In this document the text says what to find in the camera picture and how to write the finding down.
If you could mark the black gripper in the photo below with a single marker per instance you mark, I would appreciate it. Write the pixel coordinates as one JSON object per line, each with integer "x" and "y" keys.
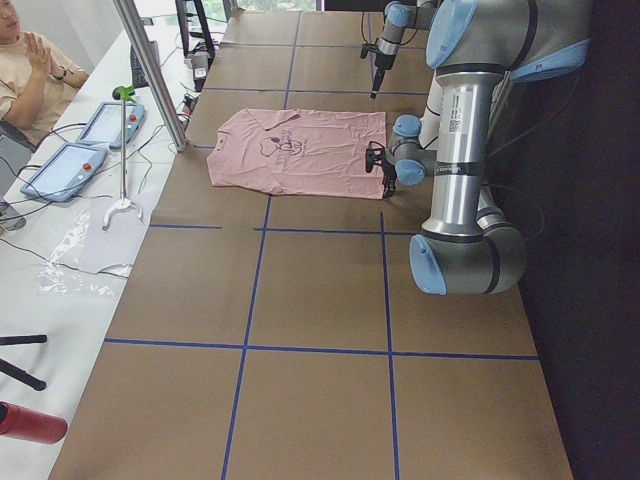
{"x": 389, "y": 175}
{"x": 383, "y": 63}

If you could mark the pink Snoopy t-shirt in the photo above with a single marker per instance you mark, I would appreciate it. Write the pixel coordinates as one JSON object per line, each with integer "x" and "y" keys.
{"x": 298, "y": 152}

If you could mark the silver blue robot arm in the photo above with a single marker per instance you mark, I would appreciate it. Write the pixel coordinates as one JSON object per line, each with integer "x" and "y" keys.
{"x": 398, "y": 17}
{"x": 466, "y": 245}

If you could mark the reacher grabber tool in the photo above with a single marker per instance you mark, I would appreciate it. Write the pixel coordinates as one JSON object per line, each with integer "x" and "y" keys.
{"x": 123, "y": 203}

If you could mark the far teach pendant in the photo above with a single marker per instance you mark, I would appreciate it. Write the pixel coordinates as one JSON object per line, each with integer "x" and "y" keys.
{"x": 108, "y": 124}

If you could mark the teach pendant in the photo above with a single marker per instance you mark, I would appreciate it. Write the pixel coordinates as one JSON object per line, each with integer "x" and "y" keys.
{"x": 66, "y": 172}
{"x": 108, "y": 124}

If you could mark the near teach pendant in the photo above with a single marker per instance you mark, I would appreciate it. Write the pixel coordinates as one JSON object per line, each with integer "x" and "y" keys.
{"x": 66, "y": 172}

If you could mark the person in beige shirt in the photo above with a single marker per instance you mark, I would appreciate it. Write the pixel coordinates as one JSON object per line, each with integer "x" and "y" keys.
{"x": 38, "y": 81}

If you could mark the clear plastic bag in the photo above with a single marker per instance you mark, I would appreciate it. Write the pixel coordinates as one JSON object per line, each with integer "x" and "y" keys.
{"x": 87, "y": 258}

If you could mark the black tripod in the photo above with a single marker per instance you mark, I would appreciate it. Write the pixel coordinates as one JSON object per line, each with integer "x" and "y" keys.
{"x": 18, "y": 358}

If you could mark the red bottle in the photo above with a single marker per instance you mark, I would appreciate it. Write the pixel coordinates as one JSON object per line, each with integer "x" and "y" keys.
{"x": 22, "y": 423}

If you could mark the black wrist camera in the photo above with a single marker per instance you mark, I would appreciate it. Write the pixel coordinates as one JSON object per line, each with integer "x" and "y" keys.
{"x": 375, "y": 155}
{"x": 368, "y": 48}

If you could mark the aluminium frame post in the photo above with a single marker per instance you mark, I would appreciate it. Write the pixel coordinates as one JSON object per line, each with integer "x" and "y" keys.
{"x": 139, "y": 40}

